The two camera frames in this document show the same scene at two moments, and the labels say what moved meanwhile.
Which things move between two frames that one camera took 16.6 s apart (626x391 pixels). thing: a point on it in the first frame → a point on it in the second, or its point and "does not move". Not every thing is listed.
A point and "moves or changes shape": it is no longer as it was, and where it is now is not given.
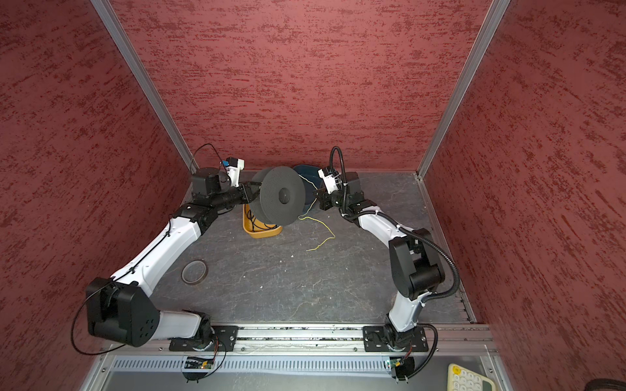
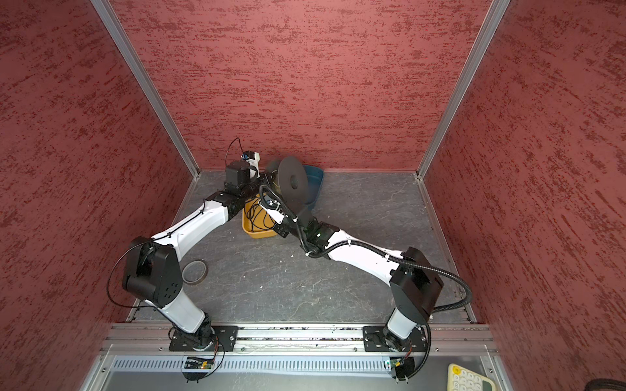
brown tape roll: (194, 272) does not move
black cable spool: (282, 196) moves or changes shape
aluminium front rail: (443, 339) does not move
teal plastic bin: (313, 182) does not move
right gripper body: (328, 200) → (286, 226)
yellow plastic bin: (255, 228) does not move
